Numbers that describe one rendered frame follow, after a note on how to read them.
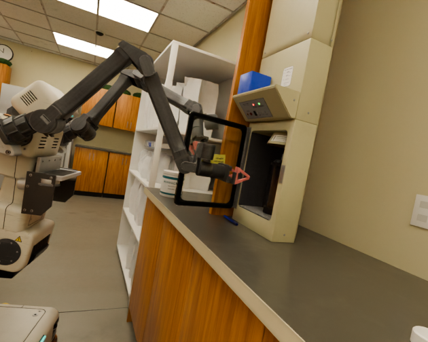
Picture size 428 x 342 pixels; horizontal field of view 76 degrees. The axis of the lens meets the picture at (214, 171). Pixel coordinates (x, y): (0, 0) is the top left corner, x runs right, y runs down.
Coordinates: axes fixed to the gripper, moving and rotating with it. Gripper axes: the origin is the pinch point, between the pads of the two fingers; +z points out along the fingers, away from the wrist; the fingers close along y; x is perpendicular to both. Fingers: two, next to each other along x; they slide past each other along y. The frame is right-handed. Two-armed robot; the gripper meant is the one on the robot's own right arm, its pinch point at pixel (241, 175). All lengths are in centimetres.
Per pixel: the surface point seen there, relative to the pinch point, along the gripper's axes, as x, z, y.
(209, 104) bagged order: -47, 30, 123
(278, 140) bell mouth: -16.9, 11.3, -4.2
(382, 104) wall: -41, 52, -16
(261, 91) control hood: -33.3, -2.4, -6.0
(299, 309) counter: 22, -14, -56
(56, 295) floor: 119, -62, 121
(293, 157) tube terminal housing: -11.1, 11.3, -15.1
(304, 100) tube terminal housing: -32.7, 10.9, -14.7
